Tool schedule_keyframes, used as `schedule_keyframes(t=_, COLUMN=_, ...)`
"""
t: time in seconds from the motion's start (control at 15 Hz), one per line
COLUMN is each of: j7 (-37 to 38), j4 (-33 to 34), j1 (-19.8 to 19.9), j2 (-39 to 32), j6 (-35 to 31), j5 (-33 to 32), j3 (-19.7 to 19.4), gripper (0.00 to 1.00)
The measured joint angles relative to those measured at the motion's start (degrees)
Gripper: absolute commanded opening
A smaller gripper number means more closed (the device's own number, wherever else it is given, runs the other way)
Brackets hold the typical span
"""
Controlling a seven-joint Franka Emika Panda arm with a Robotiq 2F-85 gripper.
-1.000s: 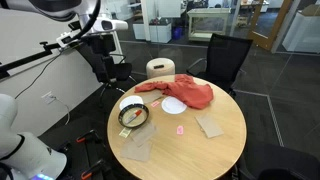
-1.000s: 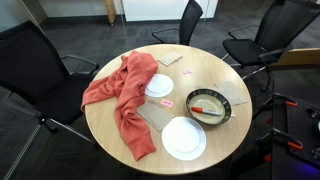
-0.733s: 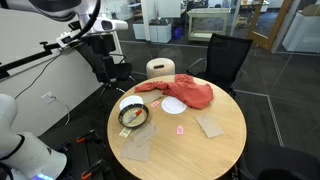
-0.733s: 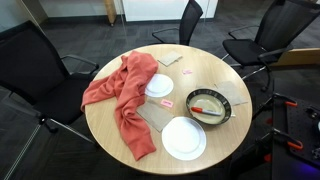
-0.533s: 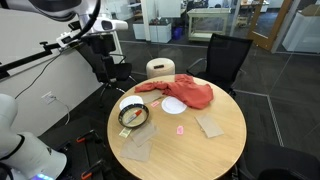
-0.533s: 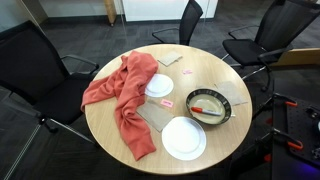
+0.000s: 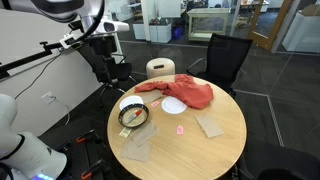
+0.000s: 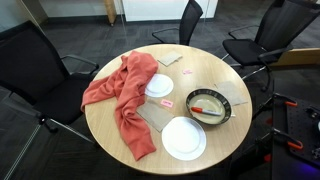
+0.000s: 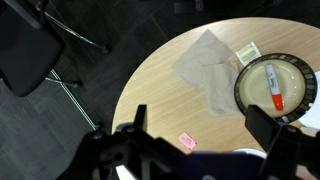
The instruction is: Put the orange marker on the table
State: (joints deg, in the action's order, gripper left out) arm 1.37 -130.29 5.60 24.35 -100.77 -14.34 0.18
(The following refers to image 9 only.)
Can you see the black chair with metal legs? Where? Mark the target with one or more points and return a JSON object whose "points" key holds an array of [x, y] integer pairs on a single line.
{"points": [[26, 50]]}

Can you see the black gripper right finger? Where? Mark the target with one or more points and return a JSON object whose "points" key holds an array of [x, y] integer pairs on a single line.
{"points": [[263, 128]]}

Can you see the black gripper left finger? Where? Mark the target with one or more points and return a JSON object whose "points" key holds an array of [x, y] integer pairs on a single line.
{"points": [[140, 118]]}

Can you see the small brown paper napkin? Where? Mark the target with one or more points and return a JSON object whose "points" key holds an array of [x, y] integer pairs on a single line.
{"points": [[220, 90]]}

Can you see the orange marker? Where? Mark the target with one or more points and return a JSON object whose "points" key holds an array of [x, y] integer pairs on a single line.
{"points": [[274, 86]]}

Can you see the pink sweetener packet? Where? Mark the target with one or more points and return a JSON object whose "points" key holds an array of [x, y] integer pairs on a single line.
{"points": [[186, 140]]}

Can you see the large brown paper napkin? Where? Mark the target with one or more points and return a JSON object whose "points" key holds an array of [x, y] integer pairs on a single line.
{"points": [[200, 60]]}

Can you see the white green sachet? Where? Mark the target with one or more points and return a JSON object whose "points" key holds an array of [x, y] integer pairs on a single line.
{"points": [[248, 53]]}

